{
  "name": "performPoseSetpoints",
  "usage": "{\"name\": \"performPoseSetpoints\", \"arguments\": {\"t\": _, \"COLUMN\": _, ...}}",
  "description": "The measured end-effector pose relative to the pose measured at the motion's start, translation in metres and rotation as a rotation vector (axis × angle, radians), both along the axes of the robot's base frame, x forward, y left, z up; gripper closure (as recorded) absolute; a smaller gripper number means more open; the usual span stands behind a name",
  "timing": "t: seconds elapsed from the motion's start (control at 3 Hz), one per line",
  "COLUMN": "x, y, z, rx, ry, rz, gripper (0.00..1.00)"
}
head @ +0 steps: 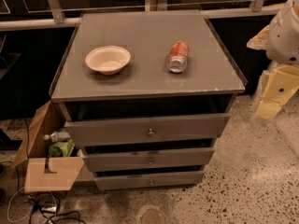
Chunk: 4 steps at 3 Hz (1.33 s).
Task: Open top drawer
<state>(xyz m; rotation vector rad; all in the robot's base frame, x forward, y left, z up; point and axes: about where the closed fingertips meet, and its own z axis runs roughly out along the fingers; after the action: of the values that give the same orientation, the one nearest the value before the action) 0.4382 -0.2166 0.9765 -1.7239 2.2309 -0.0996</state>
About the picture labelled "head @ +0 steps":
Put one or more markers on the red soda can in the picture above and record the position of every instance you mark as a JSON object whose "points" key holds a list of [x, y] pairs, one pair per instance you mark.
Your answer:
{"points": [[178, 57]]}

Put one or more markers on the grey bottom drawer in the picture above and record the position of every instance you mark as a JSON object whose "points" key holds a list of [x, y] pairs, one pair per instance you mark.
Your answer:
{"points": [[149, 180]]}

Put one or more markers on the white paper bowl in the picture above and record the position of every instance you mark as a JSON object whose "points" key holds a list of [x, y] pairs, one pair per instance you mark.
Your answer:
{"points": [[108, 60]]}

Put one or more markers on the grey drawer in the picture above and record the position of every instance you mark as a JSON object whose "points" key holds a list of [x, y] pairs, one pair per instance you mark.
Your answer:
{"points": [[148, 159], [106, 132], [149, 180]]}

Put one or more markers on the clear plastic water bottle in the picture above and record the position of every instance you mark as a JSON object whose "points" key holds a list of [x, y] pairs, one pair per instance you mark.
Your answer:
{"points": [[57, 136]]}

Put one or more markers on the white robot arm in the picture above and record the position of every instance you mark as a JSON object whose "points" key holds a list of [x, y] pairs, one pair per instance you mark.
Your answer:
{"points": [[280, 40]]}

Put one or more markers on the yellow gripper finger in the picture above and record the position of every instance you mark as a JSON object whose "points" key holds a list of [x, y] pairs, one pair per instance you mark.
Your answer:
{"points": [[281, 85]]}

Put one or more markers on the metal railing frame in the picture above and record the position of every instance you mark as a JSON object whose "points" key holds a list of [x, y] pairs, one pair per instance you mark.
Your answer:
{"points": [[24, 14]]}

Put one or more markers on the grey drawer cabinet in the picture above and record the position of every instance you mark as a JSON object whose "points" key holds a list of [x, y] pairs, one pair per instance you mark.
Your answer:
{"points": [[145, 88]]}

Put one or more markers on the brown cardboard box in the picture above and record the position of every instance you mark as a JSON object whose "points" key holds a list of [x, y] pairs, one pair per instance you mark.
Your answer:
{"points": [[42, 172]]}

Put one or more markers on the green plastic bag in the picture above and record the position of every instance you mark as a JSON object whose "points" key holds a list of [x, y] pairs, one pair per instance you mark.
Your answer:
{"points": [[61, 149]]}

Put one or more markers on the grey middle drawer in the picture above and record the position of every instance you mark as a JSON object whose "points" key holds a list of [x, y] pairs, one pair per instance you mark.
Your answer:
{"points": [[148, 159]]}

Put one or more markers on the grey top drawer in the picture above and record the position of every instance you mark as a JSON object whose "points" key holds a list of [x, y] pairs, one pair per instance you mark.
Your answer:
{"points": [[106, 132]]}

